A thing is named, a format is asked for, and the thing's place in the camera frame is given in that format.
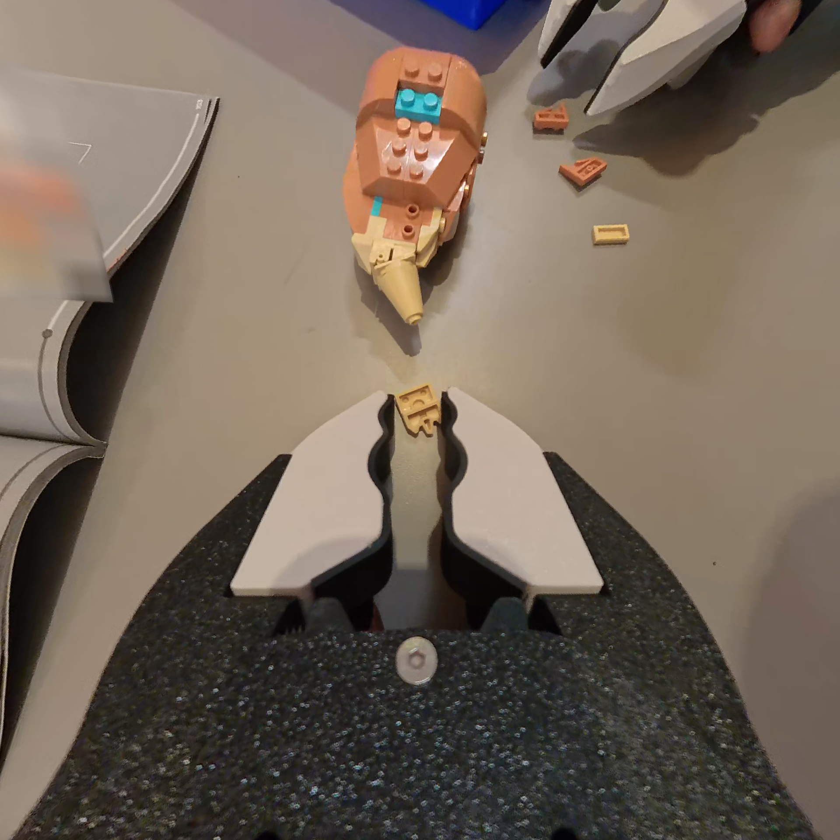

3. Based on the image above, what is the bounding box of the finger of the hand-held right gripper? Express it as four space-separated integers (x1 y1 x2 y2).
537 0 608 70
584 0 750 119

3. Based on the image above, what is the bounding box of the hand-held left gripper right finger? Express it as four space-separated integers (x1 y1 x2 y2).
438 388 605 631

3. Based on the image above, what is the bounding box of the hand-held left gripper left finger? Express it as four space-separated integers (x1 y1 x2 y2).
230 390 396 631

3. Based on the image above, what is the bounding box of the tan wedge brick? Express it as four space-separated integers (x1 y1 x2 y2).
395 386 442 439

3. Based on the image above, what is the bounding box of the brown toy brick model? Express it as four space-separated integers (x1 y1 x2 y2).
343 47 490 327

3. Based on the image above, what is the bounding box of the grey desk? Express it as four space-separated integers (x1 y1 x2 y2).
0 0 840 840

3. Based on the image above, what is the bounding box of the person's right hand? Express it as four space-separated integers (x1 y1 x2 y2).
750 0 805 54

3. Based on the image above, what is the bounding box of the blue plastic bin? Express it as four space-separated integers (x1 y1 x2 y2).
331 0 552 31

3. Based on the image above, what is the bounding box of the grey instruction booklet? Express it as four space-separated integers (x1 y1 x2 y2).
0 66 221 749

